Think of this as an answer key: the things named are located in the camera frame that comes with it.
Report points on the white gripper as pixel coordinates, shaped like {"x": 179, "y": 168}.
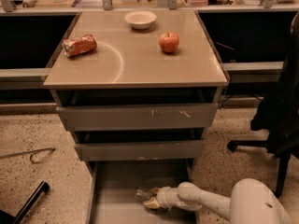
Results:
{"x": 163, "y": 196}

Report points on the metal hook on floor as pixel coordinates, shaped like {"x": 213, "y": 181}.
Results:
{"x": 35, "y": 156}

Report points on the clear plastic water bottle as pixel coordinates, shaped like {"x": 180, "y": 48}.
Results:
{"x": 143, "y": 195}

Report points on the grey middle drawer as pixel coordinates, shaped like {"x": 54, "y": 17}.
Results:
{"x": 140, "y": 151}

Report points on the grey open bottom drawer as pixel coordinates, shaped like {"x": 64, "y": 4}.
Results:
{"x": 114, "y": 186}

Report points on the white bowl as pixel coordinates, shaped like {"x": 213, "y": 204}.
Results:
{"x": 141, "y": 19}

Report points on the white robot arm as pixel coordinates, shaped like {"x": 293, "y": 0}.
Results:
{"x": 251, "y": 202}

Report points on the black office chair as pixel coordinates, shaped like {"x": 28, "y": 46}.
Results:
{"x": 278, "y": 112}

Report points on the grey top drawer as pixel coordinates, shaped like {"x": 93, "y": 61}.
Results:
{"x": 136, "y": 117}

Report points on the crushed orange soda can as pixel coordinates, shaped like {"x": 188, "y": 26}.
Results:
{"x": 75, "y": 47}

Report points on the red apple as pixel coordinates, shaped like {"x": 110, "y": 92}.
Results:
{"x": 169, "y": 42}

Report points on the grey drawer cabinet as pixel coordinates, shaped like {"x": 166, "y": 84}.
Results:
{"x": 129, "y": 68}

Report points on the black chair leg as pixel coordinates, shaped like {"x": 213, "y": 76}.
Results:
{"x": 6, "y": 218}

